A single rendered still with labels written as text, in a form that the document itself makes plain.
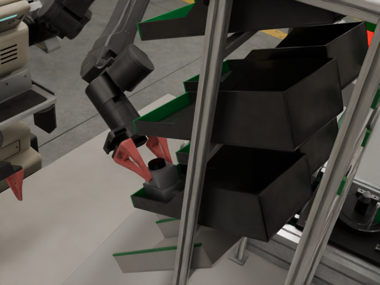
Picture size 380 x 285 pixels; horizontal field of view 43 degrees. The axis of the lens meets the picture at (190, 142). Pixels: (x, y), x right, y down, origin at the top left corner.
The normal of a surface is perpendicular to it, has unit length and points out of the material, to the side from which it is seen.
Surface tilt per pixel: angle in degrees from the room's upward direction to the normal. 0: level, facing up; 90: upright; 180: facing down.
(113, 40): 54
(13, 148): 98
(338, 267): 90
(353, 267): 0
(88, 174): 0
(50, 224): 0
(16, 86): 90
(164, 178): 65
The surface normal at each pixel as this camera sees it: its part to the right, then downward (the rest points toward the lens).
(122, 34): 0.68, -0.09
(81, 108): 0.10, -0.79
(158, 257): -0.65, 0.41
